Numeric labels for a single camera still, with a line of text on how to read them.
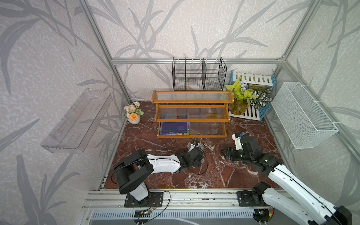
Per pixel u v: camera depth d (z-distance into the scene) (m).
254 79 0.97
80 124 0.72
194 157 0.67
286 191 0.49
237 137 0.71
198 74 1.05
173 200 0.75
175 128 1.00
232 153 0.68
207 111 1.13
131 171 0.45
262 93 0.89
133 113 0.99
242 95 0.91
